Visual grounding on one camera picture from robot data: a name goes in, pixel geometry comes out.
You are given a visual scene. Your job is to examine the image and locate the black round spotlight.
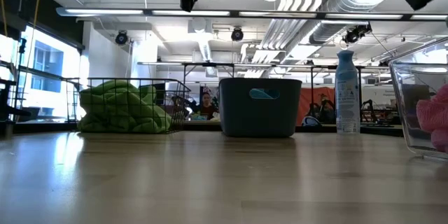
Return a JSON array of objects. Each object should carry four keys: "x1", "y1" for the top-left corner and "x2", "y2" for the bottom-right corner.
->
[
  {"x1": 230, "y1": 27, "x2": 245, "y2": 43},
  {"x1": 342, "y1": 23, "x2": 373, "y2": 45},
  {"x1": 115, "y1": 30, "x2": 129, "y2": 46}
]

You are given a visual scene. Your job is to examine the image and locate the orange partition screen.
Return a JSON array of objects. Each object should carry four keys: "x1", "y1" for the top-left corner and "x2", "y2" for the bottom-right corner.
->
[{"x1": 296, "y1": 87, "x2": 337, "y2": 127}]

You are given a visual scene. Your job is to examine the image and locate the silver ventilation duct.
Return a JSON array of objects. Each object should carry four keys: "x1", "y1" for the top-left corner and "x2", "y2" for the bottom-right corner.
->
[{"x1": 309, "y1": 0, "x2": 404, "y2": 46}]

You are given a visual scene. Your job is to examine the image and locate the black wire basket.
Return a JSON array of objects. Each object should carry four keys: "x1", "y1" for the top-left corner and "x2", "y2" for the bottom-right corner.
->
[{"x1": 77, "y1": 77, "x2": 193, "y2": 135}]

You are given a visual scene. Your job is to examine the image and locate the clear plastic container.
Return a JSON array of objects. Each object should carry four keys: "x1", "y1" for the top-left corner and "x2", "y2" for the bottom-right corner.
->
[{"x1": 388, "y1": 36, "x2": 448, "y2": 162}]

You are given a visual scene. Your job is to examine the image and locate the white blue spray bottle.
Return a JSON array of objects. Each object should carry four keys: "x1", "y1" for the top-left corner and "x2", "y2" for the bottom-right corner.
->
[{"x1": 334, "y1": 49, "x2": 362, "y2": 135}]

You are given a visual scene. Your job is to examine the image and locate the white blue ball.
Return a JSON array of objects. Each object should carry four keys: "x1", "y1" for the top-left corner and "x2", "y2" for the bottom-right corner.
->
[{"x1": 301, "y1": 115, "x2": 321, "y2": 128}]

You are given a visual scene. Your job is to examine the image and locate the pink microfiber towel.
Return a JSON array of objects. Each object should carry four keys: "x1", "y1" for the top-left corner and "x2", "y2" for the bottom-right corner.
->
[
  {"x1": 430, "y1": 128, "x2": 448, "y2": 154},
  {"x1": 415, "y1": 83, "x2": 448, "y2": 135}
]

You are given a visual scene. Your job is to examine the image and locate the long rig light bar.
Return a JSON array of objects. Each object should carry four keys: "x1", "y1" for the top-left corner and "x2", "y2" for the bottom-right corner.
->
[{"x1": 55, "y1": 6, "x2": 448, "y2": 21}]

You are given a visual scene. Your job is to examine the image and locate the blue plastic bin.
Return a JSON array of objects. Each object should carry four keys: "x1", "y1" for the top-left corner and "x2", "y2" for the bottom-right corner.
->
[{"x1": 218, "y1": 78, "x2": 303, "y2": 139}]

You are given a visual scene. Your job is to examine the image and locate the green microfiber towel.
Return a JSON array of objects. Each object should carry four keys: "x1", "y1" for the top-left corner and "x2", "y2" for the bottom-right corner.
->
[
  {"x1": 77, "y1": 104, "x2": 173, "y2": 135},
  {"x1": 79, "y1": 79, "x2": 159, "y2": 113}
]

